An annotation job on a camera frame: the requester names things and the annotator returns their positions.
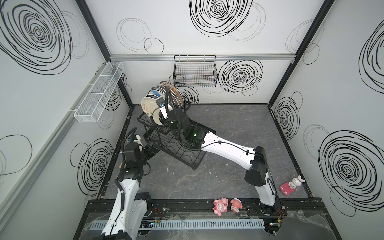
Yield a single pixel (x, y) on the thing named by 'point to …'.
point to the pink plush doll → (220, 206)
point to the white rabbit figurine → (296, 182)
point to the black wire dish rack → (164, 139)
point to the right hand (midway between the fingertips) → (165, 102)
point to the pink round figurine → (236, 204)
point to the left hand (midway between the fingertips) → (154, 143)
